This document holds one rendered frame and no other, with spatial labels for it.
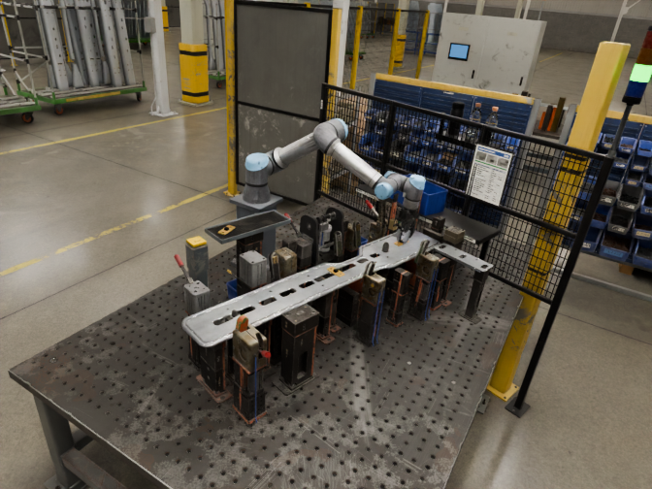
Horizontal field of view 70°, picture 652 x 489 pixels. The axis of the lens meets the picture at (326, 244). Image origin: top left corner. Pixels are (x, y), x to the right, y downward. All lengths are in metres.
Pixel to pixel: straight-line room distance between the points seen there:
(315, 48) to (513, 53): 4.88
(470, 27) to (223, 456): 8.08
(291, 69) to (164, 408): 3.46
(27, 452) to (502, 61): 8.08
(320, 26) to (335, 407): 3.37
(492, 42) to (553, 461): 7.06
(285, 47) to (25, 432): 3.56
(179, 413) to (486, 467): 1.63
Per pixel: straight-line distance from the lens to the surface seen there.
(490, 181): 2.70
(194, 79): 9.80
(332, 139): 2.19
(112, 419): 1.93
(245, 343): 1.59
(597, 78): 2.49
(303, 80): 4.60
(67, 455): 2.51
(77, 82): 9.71
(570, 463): 3.03
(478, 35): 8.90
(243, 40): 5.01
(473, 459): 2.81
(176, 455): 1.77
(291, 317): 1.75
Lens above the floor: 2.08
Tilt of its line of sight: 28 degrees down
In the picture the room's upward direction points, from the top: 5 degrees clockwise
